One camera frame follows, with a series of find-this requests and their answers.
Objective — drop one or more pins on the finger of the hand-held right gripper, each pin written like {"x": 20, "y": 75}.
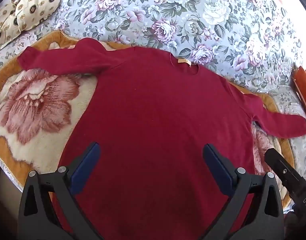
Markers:
{"x": 276, "y": 163}

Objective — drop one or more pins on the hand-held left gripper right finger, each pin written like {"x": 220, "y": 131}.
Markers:
{"x": 218, "y": 167}

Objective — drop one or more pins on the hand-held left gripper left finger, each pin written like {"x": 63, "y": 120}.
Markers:
{"x": 84, "y": 167}

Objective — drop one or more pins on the dark red sweater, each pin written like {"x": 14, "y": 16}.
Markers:
{"x": 155, "y": 110}

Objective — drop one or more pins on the orange floral plush blanket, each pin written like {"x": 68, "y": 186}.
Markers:
{"x": 35, "y": 110}

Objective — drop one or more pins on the brown wooden bed footboard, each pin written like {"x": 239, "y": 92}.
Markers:
{"x": 304, "y": 92}

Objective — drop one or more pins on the grey floral bedspread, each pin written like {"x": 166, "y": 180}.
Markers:
{"x": 193, "y": 17}

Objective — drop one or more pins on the cream medallion print pillow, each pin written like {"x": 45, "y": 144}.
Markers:
{"x": 4, "y": 25}
{"x": 35, "y": 3}

